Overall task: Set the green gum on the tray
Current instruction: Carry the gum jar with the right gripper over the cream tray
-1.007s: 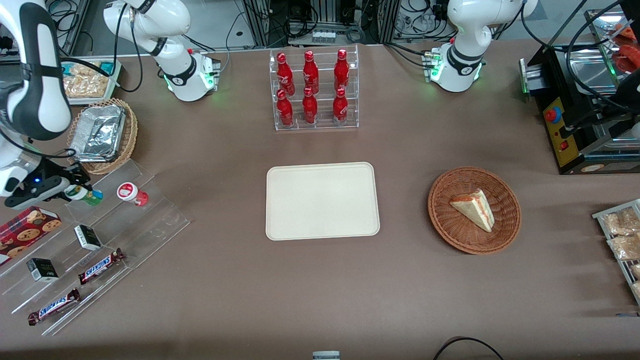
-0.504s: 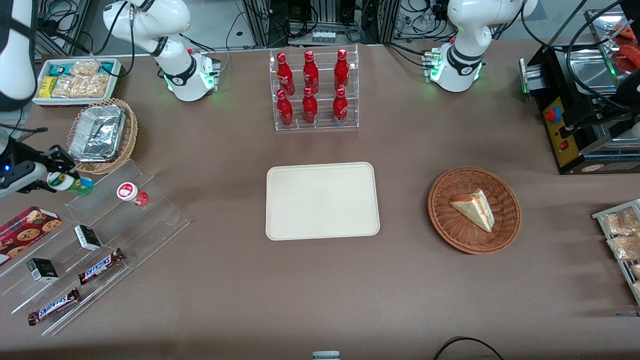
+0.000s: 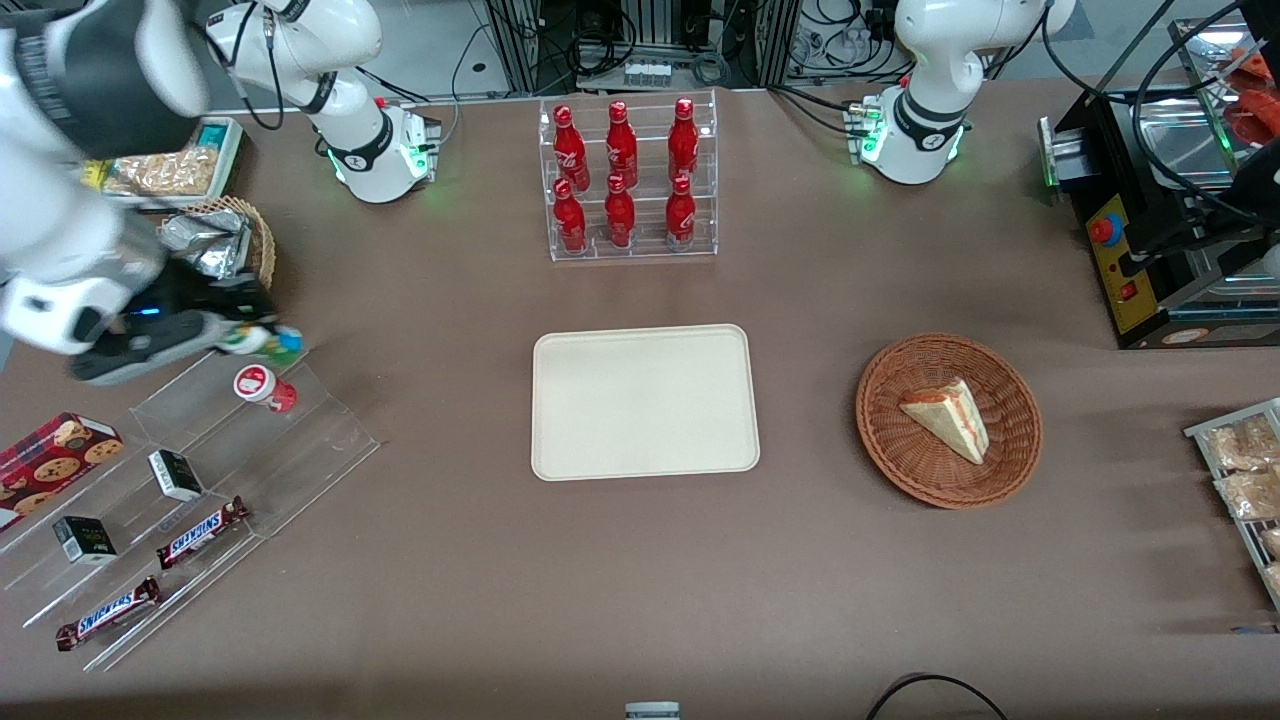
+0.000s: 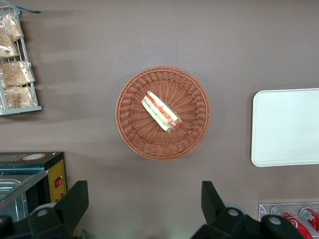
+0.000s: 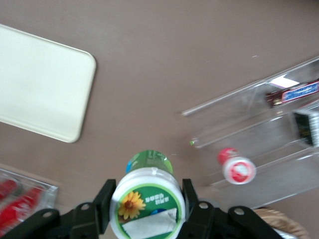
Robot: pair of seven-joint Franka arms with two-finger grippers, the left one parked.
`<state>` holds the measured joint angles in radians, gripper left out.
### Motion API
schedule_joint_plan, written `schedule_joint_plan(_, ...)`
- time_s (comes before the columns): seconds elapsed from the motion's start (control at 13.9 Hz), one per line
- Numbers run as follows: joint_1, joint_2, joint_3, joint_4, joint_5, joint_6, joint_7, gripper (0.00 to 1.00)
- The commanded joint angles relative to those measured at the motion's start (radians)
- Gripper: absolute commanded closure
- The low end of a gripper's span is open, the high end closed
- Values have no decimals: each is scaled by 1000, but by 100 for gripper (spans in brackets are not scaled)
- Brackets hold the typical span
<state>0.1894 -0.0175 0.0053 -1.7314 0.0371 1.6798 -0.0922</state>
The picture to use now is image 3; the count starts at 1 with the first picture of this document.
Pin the clear snack bag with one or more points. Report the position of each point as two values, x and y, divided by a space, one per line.
1252 493
1272 542
1242 445

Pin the teal snack pack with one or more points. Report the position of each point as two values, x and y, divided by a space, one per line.
212 133

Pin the red cookie box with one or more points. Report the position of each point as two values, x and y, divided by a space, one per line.
50 460

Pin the Snickers bar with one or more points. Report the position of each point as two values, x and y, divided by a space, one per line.
107 613
203 532

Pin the stainless steel tray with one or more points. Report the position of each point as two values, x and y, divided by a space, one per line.
1185 140

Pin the light wicker foil basket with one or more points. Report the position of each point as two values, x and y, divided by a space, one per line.
264 245

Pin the black machine yellow panel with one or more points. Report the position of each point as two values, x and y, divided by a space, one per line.
1120 290

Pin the grey box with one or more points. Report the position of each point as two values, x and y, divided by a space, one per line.
652 711

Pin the small black box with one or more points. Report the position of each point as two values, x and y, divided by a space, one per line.
85 540
176 476

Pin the green gum bottle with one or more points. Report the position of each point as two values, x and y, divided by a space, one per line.
284 343

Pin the large clear peanut bag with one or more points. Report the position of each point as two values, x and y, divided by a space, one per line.
165 172

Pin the clear acrylic bottle rack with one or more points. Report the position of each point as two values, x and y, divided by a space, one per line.
650 250

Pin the clear acrylic tiered stand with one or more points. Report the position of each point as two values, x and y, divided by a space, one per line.
300 450

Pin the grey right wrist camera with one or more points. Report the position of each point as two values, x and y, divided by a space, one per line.
140 350

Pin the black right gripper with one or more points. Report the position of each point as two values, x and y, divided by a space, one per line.
190 290

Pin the grey power strip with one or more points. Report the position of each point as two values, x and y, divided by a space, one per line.
647 73

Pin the red gum bottle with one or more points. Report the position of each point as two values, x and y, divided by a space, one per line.
262 387

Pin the beige plastic tray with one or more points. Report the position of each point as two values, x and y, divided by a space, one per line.
645 402

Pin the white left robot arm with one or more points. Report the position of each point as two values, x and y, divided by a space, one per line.
915 150

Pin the white snack bin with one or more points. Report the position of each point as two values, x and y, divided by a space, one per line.
232 150

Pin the silver foil packs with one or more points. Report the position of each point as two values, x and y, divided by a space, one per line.
215 245

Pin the wrapped triangle sandwich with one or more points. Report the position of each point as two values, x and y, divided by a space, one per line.
950 418

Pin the red cola bottle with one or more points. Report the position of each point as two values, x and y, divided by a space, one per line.
570 220
571 150
620 217
621 148
681 215
683 143

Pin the yellow snack pack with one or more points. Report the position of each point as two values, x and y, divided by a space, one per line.
95 176

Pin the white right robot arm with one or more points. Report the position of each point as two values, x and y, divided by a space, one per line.
60 220

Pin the red packets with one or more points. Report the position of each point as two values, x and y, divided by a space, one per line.
1255 115

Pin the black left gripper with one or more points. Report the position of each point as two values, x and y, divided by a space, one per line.
1254 184

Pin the brown wicker sandwich basket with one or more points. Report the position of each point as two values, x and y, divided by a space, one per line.
890 440

